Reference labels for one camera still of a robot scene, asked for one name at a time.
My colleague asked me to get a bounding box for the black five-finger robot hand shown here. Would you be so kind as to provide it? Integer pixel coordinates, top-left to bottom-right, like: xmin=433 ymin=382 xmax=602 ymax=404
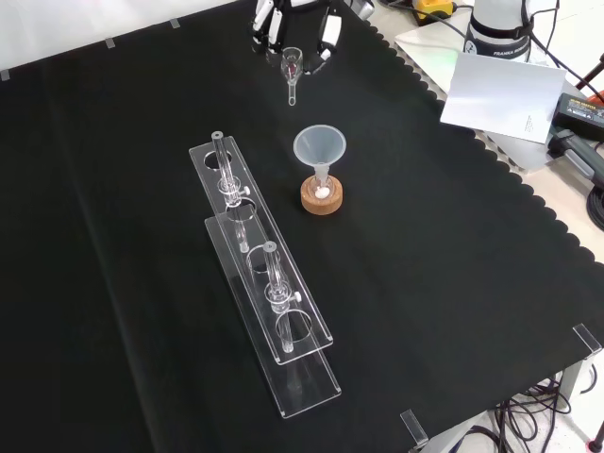
xmin=248 ymin=0 xmax=344 ymax=76

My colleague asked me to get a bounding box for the clear glass weighing funnel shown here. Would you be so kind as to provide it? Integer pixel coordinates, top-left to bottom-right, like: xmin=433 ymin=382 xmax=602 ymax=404
xmin=280 ymin=46 xmax=304 ymax=108

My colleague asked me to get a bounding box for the translucent plastic funnel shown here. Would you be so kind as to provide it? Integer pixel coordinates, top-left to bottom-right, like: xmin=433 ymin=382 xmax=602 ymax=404
xmin=293 ymin=124 xmax=348 ymax=191

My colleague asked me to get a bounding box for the clear acrylic funnel stand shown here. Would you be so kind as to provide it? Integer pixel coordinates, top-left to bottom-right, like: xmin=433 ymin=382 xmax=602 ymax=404
xmin=188 ymin=130 xmax=344 ymax=421

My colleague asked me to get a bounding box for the yellow stop button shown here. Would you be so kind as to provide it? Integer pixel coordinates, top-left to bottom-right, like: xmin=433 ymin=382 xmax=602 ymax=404
xmin=411 ymin=0 xmax=458 ymax=25

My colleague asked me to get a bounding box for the small round-bottom glass flask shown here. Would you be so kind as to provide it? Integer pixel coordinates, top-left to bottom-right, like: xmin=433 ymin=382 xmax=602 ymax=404
xmin=310 ymin=170 xmax=334 ymax=201

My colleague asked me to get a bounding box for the white paper card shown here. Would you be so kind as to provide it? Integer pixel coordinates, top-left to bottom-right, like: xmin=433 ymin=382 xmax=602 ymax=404
xmin=439 ymin=51 xmax=568 ymax=144

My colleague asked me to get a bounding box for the black table cloth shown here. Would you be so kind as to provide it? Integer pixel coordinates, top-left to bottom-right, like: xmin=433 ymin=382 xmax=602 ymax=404
xmin=0 ymin=0 xmax=604 ymax=453

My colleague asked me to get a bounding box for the black power adapter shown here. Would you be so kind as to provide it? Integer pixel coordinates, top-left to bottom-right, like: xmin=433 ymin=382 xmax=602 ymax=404
xmin=549 ymin=92 xmax=604 ymax=143

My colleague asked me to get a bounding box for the clear acrylic edge clamp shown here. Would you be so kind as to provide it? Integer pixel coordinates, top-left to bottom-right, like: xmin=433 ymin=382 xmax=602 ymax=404
xmin=399 ymin=409 xmax=429 ymax=450
xmin=572 ymin=324 xmax=603 ymax=356

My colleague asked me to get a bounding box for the cork ring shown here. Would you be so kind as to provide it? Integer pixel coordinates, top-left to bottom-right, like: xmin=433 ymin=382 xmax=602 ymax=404
xmin=299 ymin=174 xmax=344 ymax=217

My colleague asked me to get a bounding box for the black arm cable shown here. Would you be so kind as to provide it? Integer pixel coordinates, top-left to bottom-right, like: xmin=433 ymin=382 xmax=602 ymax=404
xmin=527 ymin=8 xmax=604 ymax=98

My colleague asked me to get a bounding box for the black floor cable bundle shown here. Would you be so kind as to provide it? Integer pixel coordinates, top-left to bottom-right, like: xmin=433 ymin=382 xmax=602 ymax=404
xmin=471 ymin=372 xmax=604 ymax=453

